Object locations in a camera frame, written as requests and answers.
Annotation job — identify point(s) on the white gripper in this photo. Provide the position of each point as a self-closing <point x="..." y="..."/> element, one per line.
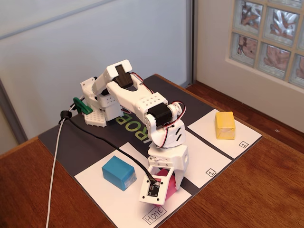
<point x="176" y="155"/>

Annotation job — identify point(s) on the red box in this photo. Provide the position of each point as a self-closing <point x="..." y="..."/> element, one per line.
<point x="170" y="190"/>

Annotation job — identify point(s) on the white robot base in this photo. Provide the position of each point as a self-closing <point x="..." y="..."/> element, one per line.
<point x="95" y="118"/>

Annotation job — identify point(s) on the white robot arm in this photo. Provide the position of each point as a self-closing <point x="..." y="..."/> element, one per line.
<point x="133" y="95"/>

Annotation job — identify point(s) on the blue box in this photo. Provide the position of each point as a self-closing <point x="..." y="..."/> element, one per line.
<point x="117" y="171"/>

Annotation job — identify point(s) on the yellow box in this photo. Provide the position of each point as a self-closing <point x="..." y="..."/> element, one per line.
<point x="224" y="123"/>

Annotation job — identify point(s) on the white paper sheet marked 1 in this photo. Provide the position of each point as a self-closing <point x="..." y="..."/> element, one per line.
<point x="206" y="154"/>

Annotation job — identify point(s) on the white paper sheet marked 2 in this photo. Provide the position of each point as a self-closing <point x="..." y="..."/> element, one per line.
<point x="204" y="129"/>

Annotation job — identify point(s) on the black printed mat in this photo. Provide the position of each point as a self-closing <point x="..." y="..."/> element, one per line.
<point x="71" y="152"/>

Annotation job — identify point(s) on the green clamp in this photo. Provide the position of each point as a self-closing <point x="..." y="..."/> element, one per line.
<point x="82" y="107"/>

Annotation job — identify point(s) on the white sliding door panel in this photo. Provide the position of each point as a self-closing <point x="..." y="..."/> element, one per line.
<point x="71" y="59"/>

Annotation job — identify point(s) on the glass block window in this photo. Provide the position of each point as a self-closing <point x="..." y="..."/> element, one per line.
<point x="273" y="23"/>

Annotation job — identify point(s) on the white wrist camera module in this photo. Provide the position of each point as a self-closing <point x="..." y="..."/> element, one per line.
<point x="154" y="191"/>

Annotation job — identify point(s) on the grey metal frame post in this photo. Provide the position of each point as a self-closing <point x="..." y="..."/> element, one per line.
<point x="12" y="114"/>
<point x="190" y="35"/>

